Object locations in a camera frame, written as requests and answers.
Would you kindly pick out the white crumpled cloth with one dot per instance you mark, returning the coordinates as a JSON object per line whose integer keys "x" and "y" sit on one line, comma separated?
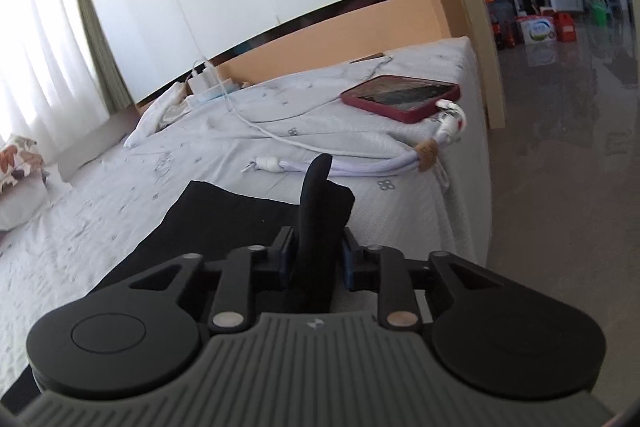
{"x": 155, "y": 117}

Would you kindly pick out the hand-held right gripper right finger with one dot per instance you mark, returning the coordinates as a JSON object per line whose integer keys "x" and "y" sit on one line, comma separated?
{"x": 348, "y": 264}

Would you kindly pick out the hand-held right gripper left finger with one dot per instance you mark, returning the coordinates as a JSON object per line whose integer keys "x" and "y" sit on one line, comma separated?
{"x": 286, "y": 259}

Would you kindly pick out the dark bottles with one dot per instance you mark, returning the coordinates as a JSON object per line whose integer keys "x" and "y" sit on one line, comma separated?
{"x": 504, "y": 32}

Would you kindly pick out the white charger adapter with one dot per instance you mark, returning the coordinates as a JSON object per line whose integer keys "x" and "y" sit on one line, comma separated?
{"x": 207, "y": 79}

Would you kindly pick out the wooden door frame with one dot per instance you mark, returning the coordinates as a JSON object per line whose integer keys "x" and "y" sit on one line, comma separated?
{"x": 465, "y": 7}

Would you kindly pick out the green curtain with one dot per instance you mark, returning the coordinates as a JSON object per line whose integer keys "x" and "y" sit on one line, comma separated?
{"x": 97, "y": 37}

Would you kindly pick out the red box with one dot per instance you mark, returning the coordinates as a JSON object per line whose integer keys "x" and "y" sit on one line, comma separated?
{"x": 566, "y": 27}

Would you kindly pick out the white sheer curtain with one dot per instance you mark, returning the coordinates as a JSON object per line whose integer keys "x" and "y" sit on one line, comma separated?
{"x": 40, "y": 32}

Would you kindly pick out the floral pillow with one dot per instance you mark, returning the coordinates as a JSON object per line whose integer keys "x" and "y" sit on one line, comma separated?
{"x": 17, "y": 159}

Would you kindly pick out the white pillow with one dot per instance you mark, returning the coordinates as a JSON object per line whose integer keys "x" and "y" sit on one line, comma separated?
{"x": 22, "y": 207}

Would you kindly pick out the black pants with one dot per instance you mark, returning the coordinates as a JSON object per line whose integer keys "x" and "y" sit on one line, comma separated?
{"x": 225, "y": 219}

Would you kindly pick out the bed with white patterned sheet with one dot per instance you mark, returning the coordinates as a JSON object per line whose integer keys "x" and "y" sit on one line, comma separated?
{"x": 125, "y": 207}

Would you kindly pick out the white green cardboard box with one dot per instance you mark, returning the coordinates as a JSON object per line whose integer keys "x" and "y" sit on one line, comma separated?
{"x": 537, "y": 29}

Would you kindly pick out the green bucket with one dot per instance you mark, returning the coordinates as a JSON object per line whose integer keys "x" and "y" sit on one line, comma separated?
{"x": 599, "y": 13}

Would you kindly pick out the phone in red case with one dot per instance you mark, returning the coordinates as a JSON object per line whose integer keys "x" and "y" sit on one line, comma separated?
{"x": 400, "y": 98}

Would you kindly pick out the wooden bed side board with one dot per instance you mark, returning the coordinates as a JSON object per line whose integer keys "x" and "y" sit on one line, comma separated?
{"x": 325, "y": 37}

